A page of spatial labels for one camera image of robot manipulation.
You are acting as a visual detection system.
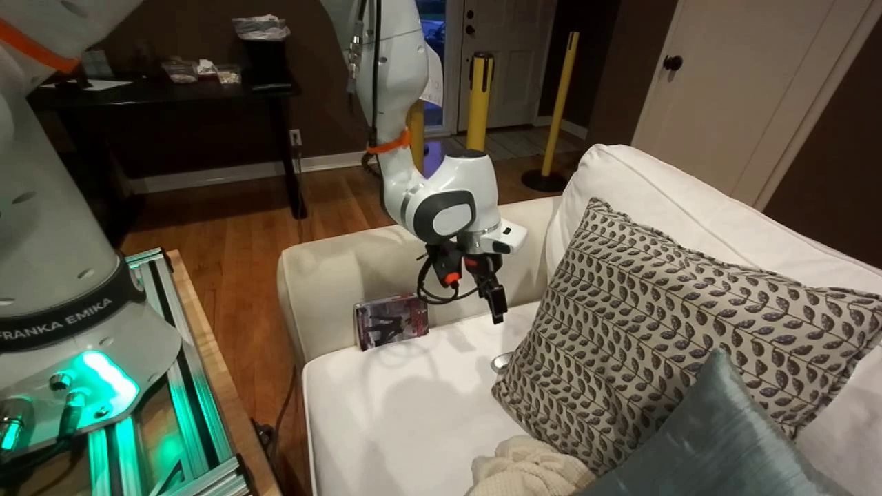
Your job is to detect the leaf pattern cushion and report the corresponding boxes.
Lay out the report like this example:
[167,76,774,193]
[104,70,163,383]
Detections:
[491,196,882,477]

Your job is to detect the teal cushion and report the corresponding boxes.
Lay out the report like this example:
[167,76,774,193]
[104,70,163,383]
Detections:
[575,347,852,496]

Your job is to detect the dvd case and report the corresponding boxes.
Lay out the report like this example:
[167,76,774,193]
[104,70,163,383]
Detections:
[352,291,433,354]

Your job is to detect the white crumpled bag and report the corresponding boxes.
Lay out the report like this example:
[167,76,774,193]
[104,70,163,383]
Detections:
[229,12,291,44]

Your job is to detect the white panel door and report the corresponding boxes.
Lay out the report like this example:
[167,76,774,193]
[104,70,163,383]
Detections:
[632,0,882,209]

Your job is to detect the slim yellow post black base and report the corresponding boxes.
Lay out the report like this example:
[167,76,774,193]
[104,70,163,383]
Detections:
[520,29,585,196]

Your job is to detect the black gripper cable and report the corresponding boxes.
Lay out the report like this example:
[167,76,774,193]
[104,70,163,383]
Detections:
[413,256,484,309]

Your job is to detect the aluminium frame robot mount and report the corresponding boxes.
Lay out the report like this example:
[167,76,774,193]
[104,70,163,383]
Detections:
[0,245,250,496]

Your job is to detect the short yellow post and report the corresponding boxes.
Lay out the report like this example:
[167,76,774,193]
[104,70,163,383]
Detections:
[406,96,428,174]

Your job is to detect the cream crumpled blanket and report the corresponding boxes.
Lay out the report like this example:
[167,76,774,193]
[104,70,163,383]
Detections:
[466,434,600,496]

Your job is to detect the white sofa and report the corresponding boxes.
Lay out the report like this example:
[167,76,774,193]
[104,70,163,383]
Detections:
[275,140,882,496]

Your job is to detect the thick yellow post black band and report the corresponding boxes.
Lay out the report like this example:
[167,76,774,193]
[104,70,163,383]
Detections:
[464,52,500,154]

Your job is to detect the black box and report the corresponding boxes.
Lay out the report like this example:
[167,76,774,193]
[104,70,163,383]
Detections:
[239,37,297,94]

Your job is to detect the grey door with deadbolt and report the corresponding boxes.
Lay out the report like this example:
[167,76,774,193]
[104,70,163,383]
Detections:
[444,0,559,135]

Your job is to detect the small white clutter items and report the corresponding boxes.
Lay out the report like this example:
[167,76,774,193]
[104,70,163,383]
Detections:
[163,55,243,89]

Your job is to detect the black side table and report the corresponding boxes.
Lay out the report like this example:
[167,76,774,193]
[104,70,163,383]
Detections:
[24,78,311,224]

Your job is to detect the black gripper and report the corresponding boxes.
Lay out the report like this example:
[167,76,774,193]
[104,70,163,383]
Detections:
[422,230,509,325]

